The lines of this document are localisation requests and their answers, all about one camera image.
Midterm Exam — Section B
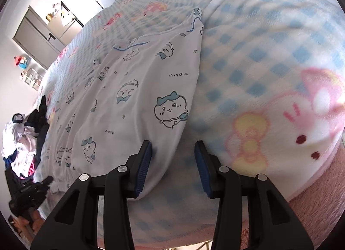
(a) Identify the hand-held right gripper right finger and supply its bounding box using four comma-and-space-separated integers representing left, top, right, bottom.
194, 140, 314, 250

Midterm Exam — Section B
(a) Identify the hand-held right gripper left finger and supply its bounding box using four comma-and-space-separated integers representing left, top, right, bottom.
30, 140, 153, 250

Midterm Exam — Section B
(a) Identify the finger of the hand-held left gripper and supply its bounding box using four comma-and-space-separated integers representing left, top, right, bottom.
35, 176, 54, 194

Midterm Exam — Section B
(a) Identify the pile of clothes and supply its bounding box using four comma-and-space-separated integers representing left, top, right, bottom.
1, 95, 51, 181

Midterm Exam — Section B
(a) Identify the white cartoon print pajama top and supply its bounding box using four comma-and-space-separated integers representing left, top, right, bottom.
35, 8, 204, 200

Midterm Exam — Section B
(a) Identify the small white shelf rack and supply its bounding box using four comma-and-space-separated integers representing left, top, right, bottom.
20, 66, 47, 89

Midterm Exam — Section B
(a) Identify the blue checked cartoon blanket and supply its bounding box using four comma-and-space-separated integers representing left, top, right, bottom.
34, 0, 345, 249

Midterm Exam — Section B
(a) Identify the red and blue plush toy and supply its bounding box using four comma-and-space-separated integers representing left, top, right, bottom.
13, 54, 31, 70

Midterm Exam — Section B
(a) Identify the grey door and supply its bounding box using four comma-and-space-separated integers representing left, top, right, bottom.
13, 6, 67, 71

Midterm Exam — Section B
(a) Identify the silver refrigerator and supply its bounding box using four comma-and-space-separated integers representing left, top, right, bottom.
47, 0, 85, 40

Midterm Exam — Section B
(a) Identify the gold wire basket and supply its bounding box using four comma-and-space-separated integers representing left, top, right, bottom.
193, 241, 217, 250

